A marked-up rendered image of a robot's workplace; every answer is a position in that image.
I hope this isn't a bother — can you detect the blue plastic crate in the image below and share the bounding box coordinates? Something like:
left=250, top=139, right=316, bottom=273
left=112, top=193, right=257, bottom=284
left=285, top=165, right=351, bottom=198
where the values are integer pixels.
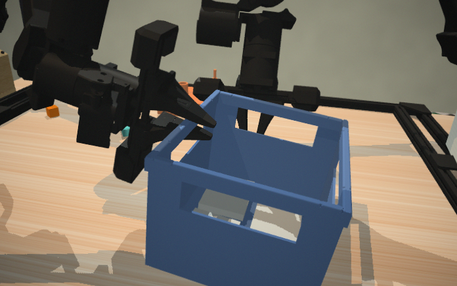
left=144, top=90, right=352, bottom=286

